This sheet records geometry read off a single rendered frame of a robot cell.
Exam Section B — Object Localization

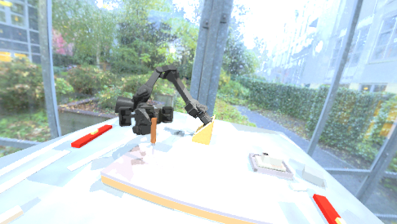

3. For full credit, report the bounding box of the red long flat bar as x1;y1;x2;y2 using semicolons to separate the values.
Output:
312;194;346;224
71;124;113;148

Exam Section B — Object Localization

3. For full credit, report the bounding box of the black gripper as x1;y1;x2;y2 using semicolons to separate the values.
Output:
118;104;174;127

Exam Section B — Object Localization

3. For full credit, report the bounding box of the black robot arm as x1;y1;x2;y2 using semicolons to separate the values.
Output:
114;65;213;136

